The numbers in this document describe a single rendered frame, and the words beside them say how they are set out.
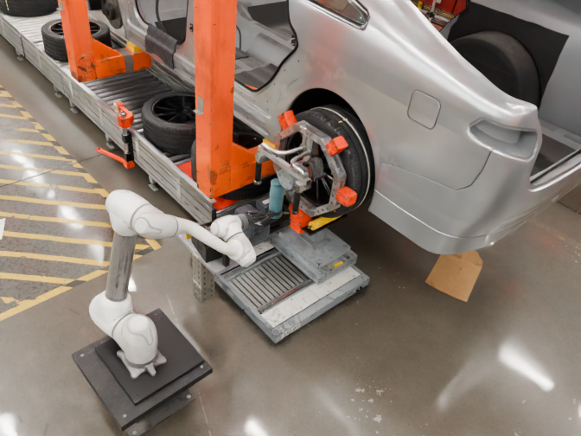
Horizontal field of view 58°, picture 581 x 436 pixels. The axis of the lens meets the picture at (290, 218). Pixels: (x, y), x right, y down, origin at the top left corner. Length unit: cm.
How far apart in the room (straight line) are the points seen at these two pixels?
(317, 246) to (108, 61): 249
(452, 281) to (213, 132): 197
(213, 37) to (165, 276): 159
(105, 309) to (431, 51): 193
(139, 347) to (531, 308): 262
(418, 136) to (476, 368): 151
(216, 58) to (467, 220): 153
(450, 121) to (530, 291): 191
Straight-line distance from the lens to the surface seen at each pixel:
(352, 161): 289
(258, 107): 358
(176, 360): 275
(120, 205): 233
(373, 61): 273
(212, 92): 296
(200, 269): 320
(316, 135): 291
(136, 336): 254
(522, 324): 384
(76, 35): 470
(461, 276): 396
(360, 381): 315
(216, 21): 283
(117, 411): 266
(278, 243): 361
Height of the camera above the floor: 255
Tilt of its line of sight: 39 degrees down
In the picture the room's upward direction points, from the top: 7 degrees clockwise
